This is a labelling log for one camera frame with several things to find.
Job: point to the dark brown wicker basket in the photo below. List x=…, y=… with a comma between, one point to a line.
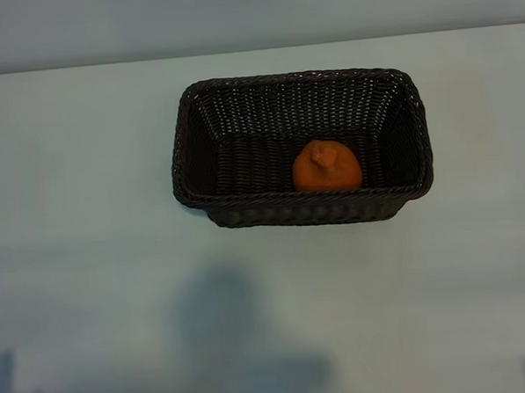
x=243, y=162

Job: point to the orange tangerine fruit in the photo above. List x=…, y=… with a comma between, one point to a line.
x=327, y=171

